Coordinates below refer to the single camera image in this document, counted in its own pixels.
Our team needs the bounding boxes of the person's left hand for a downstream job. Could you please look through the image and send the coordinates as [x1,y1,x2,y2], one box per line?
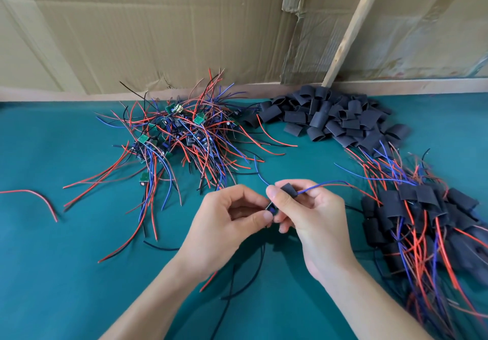
[176,184,275,282]

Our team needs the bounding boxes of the person's right hand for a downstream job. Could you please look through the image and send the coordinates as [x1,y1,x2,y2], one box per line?
[266,179,361,283]

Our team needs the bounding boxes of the small circuit board with wires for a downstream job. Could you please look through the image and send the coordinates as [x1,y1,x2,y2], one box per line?
[200,156,357,340]

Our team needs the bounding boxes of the person's right forearm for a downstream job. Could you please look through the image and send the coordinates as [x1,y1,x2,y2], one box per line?
[316,260,434,340]

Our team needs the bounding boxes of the person's left forearm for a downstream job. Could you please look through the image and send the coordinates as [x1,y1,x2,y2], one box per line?
[100,254,214,340]

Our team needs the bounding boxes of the pile of empty black sleeves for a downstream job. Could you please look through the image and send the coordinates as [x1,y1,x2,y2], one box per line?
[240,85,412,158]

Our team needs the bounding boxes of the wooden stick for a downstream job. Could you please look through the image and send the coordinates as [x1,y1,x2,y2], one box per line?
[321,0,390,88]

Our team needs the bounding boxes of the creased printed cardboard box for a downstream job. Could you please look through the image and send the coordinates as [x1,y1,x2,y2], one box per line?
[281,0,488,85]

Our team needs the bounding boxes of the large plain cardboard sheet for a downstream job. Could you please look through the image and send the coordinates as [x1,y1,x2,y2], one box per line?
[0,0,302,95]

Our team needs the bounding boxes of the loose black wire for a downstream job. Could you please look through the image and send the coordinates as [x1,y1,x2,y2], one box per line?
[143,240,180,252]

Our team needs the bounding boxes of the pile of bare wired boards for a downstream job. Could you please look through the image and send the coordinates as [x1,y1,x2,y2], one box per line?
[63,68,298,264]

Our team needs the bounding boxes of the pile of sleeved wired boards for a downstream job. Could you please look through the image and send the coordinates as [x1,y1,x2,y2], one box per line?
[334,147,488,340]

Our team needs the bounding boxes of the wooden table edge rail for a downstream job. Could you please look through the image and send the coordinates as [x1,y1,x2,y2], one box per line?
[0,78,488,102]

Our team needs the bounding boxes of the loose red wire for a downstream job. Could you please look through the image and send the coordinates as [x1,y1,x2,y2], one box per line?
[0,189,59,223]

